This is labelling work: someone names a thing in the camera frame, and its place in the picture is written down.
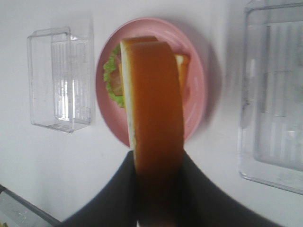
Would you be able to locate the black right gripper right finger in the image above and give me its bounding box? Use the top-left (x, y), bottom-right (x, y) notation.
top-left (181, 154), bottom-right (303, 227)

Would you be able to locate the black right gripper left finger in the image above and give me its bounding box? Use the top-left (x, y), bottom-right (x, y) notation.
top-left (60, 151), bottom-right (137, 227)

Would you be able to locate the bacon strip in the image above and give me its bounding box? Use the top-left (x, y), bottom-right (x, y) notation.
top-left (110, 54), bottom-right (123, 96)

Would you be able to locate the green lettuce leaf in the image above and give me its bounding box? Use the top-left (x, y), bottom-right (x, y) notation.
top-left (103, 44), bottom-right (125, 108)

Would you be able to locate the bread slice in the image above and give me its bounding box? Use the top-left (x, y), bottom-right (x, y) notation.
top-left (174, 54), bottom-right (189, 81)
top-left (120, 36), bottom-right (184, 227)

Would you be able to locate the yellow cheese slice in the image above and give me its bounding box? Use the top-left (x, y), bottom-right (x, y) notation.
top-left (118, 66), bottom-right (187, 108)

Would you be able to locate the clear right plastic tray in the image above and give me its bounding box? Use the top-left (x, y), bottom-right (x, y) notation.
top-left (238, 0), bottom-right (303, 194)

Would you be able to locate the clear plastic tray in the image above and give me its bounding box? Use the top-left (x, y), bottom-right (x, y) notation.
top-left (238, 0), bottom-right (303, 194)
top-left (27, 26), bottom-right (94, 133)

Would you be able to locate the clear left plastic tray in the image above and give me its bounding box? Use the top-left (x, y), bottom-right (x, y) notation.
top-left (27, 26), bottom-right (94, 133)

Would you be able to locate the pink round plate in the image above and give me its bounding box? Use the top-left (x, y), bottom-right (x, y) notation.
top-left (96, 17), bottom-right (207, 146)

